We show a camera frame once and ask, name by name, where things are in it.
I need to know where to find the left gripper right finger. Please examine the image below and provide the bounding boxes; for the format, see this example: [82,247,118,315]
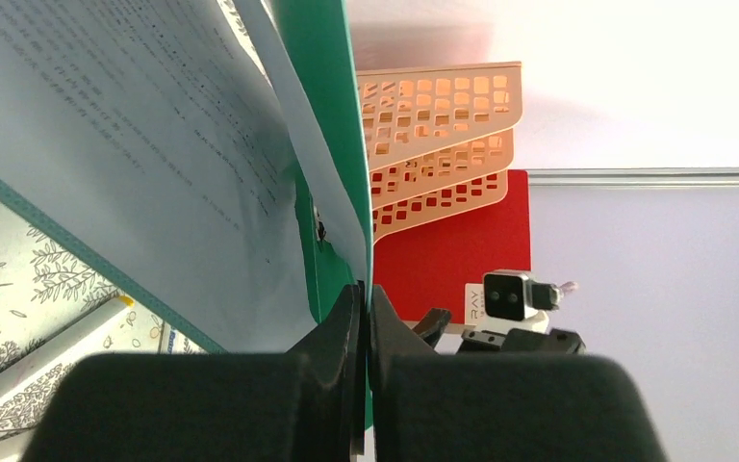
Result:
[368,286,666,461]

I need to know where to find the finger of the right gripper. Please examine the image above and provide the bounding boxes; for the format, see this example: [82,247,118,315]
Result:
[411,308,452,347]

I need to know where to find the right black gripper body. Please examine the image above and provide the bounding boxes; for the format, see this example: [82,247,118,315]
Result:
[458,328,586,354]

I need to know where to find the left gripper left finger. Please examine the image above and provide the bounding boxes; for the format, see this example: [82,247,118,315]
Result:
[23,284,366,461]

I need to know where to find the red folder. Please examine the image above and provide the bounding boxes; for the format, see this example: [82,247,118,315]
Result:
[373,170,531,323]

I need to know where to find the peach plastic file organizer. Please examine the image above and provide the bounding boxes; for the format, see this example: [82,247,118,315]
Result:
[357,62,523,242]

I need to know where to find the white paper sheets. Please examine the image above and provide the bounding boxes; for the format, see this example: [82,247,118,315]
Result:
[0,0,370,354]

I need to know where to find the floral table mat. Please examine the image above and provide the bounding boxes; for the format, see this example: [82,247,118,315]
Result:
[0,203,202,457]

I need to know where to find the yellow tipped white marker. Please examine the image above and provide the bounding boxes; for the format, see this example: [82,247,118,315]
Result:
[0,295,136,406]

